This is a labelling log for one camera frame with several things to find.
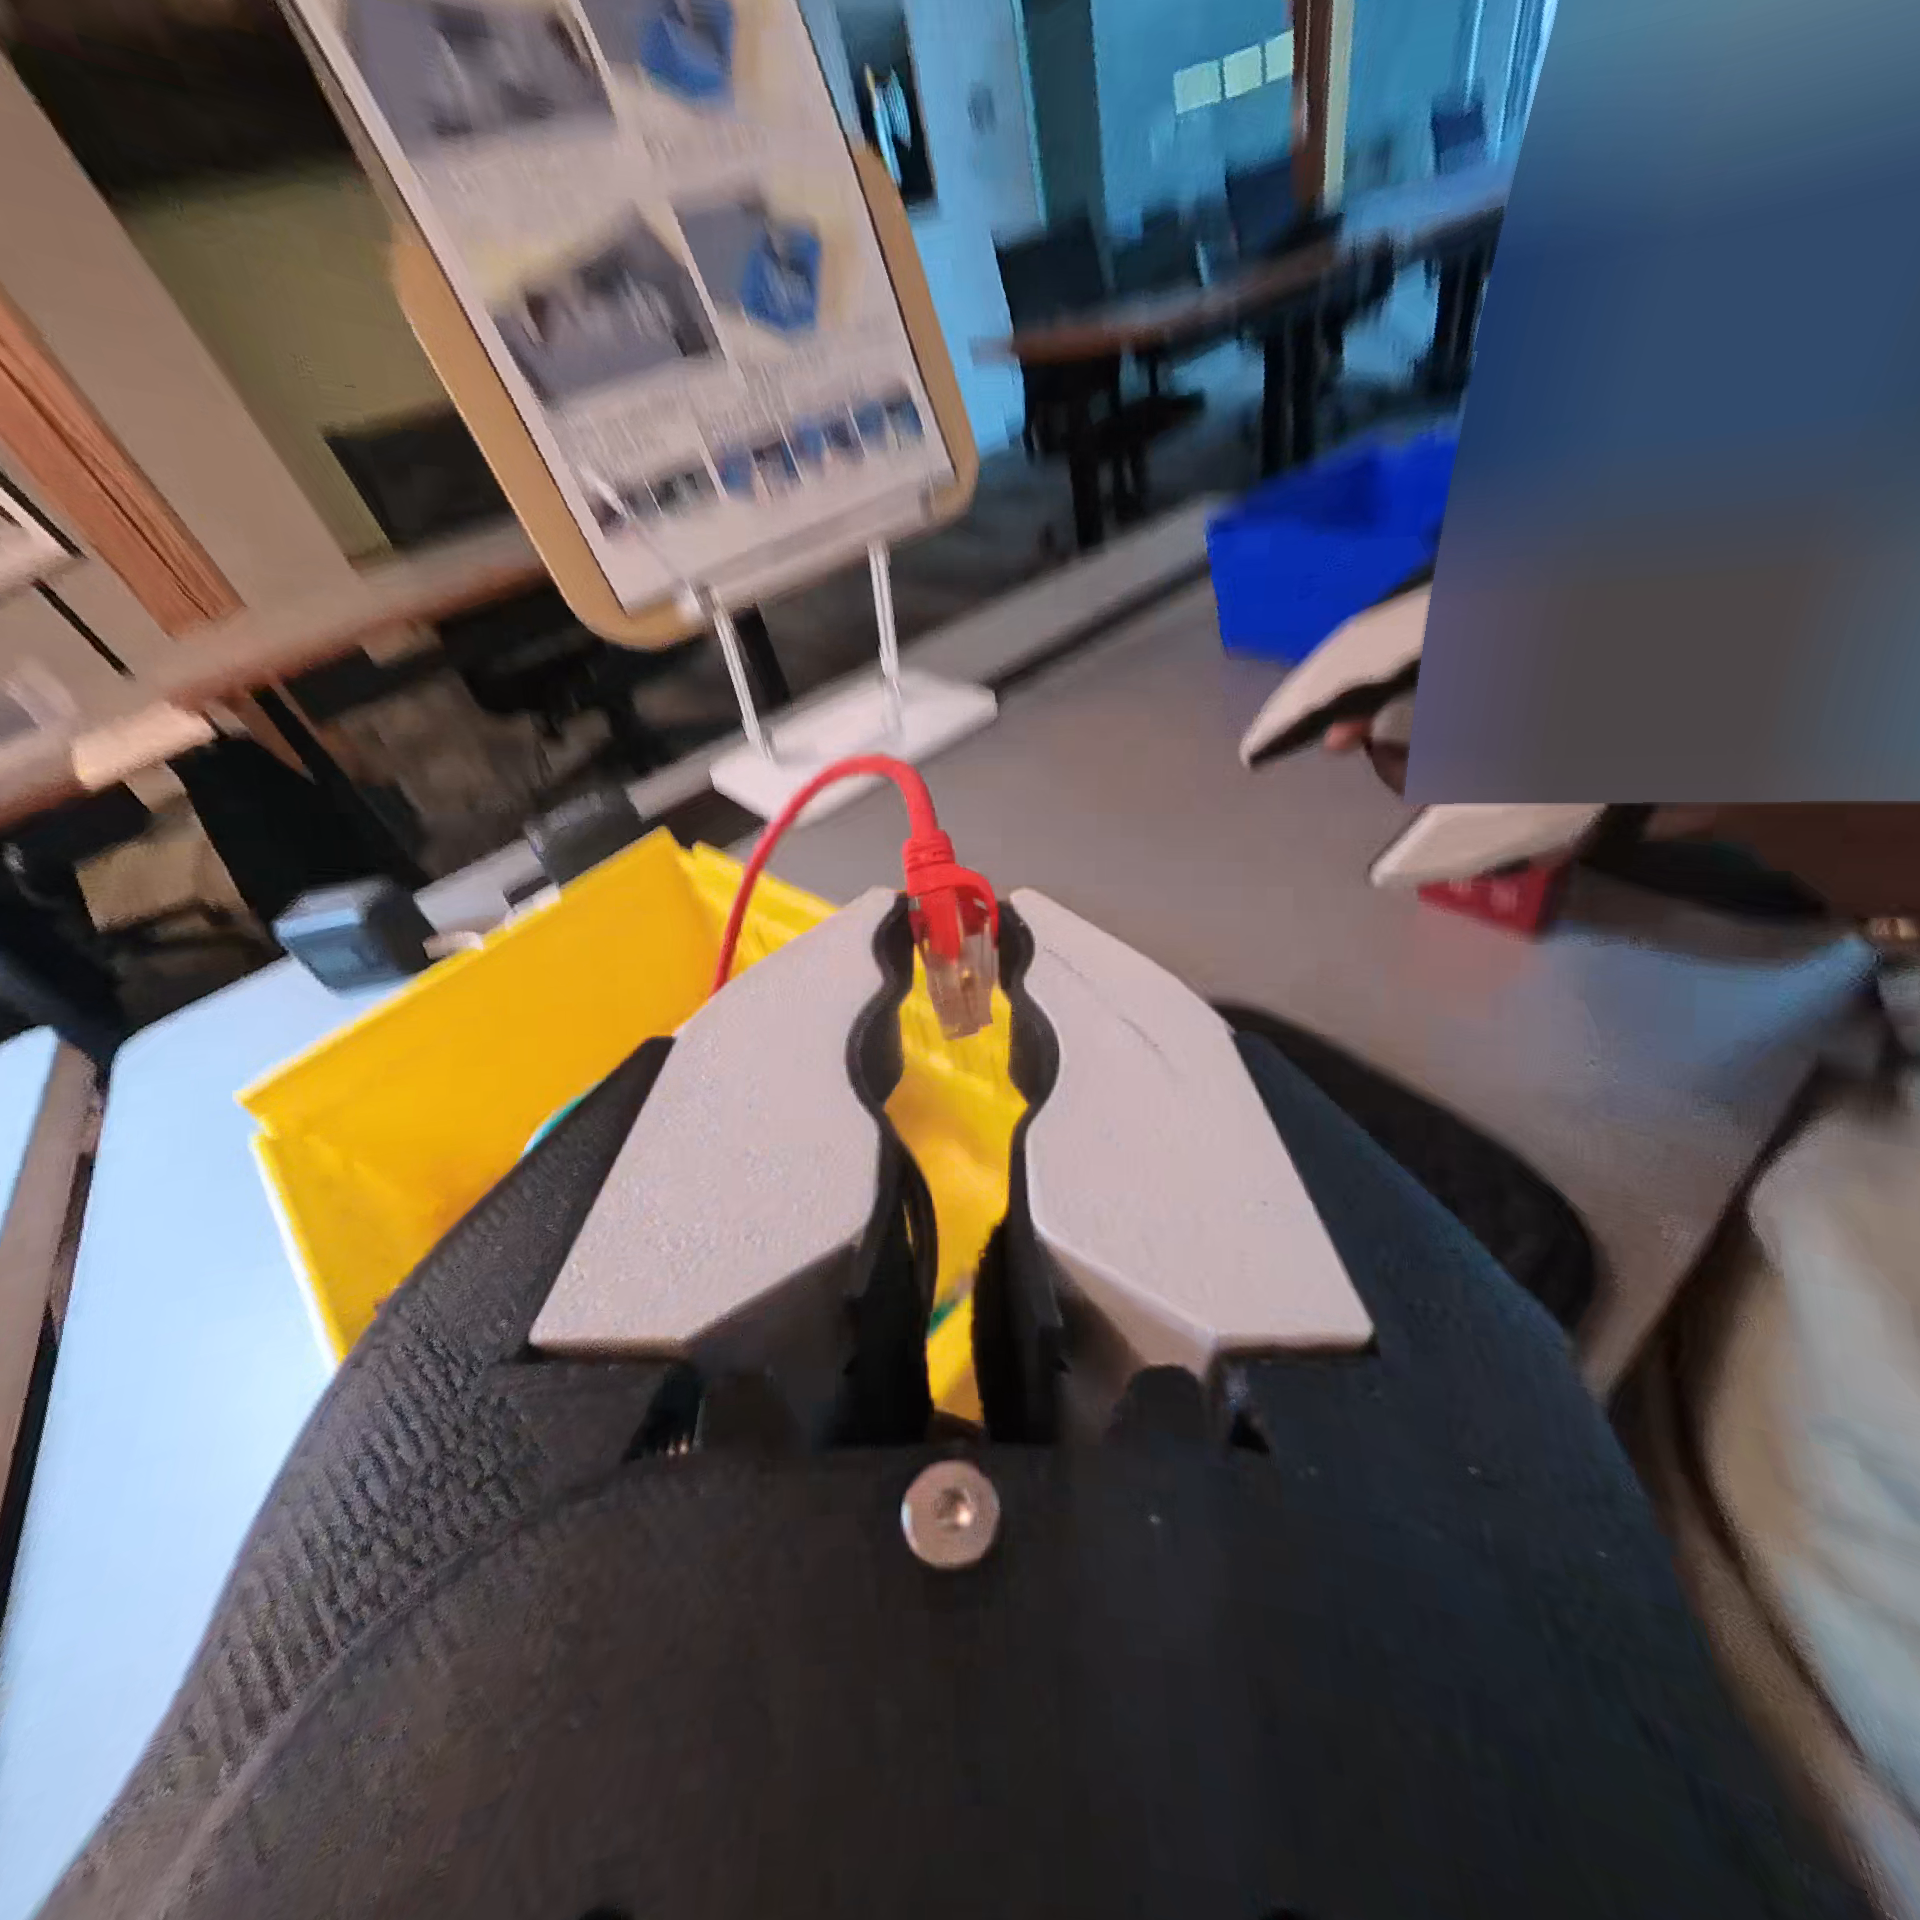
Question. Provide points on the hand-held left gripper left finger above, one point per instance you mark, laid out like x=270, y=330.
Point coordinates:
x=721, y=1171

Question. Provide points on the grey power adapter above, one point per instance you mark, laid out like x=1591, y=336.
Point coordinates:
x=344, y=931

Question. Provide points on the blue plastic bin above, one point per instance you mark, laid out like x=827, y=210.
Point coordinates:
x=1321, y=555

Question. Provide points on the wooden top office desk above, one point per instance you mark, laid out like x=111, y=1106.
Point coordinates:
x=225, y=661
x=1200, y=300

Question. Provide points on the framed sign on acrylic stand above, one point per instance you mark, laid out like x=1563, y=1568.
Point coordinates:
x=645, y=300

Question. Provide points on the person's right hand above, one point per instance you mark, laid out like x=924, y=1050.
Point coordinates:
x=1359, y=738

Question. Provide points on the yellow plastic bin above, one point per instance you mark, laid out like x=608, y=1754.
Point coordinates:
x=434, y=1111

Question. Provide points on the person's right forearm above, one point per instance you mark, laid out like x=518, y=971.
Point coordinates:
x=1754, y=841

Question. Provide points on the black woven mat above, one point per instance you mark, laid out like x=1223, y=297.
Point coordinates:
x=1471, y=1185

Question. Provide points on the red adapter box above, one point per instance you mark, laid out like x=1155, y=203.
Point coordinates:
x=1500, y=901

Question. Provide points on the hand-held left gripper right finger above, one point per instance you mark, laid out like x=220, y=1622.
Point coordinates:
x=1170, y=1171

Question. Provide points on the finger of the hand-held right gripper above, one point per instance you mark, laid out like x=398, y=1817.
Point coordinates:
x=1478, y=842
x=1329, y=683

